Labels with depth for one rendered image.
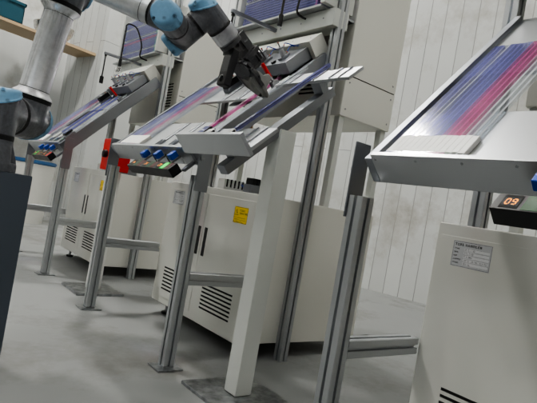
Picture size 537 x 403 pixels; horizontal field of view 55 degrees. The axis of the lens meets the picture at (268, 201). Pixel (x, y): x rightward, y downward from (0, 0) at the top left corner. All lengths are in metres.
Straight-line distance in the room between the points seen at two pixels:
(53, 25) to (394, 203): 3.57
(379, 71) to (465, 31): 2.60
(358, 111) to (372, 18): 0.39
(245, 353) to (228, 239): 0.57
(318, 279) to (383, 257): 2.59
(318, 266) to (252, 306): 0.64
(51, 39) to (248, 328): 1.03
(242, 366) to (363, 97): 1.23
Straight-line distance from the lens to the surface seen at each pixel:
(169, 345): 1.76
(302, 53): 2.08
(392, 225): 4.69
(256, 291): 1.55
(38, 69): 1.69
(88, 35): 6.62
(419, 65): 4.92
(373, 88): 2.30
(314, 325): 2.20
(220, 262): 2.04
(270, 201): 1.53
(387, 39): 2.39
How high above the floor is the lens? 0.58
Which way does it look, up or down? level
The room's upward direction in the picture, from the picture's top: 10 degrees clockwise
